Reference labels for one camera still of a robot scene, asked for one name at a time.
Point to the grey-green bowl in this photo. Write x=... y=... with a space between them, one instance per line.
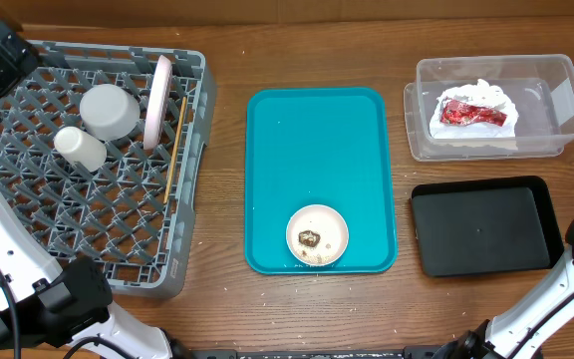
x=109 y=112

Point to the white paper cup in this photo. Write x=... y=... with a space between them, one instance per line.
x=79 y=147

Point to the white round plate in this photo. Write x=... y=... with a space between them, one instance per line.
x=157 y=103

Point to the pink bowl with leftovers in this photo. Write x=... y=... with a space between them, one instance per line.
x=325 y=221

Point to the red foil snack wrapper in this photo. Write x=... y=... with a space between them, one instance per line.
x=458 y=113

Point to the large white napkin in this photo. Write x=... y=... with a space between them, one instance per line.
x=479 y=94

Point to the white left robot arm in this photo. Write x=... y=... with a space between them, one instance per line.
x=42 y=302

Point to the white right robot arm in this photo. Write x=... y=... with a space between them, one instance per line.
x=519 y=332

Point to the grey dishwasher rack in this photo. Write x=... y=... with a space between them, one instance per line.
x=114 y=215

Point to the clear plastic waste bin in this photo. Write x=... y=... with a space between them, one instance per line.
x=541 y=87

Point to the teal serving tray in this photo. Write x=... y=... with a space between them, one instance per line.
x=324 y=146

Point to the brown food leftover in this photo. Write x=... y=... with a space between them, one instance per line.
x=309 y=238

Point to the black rectangular tray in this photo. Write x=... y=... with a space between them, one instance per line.
x=485 y=226

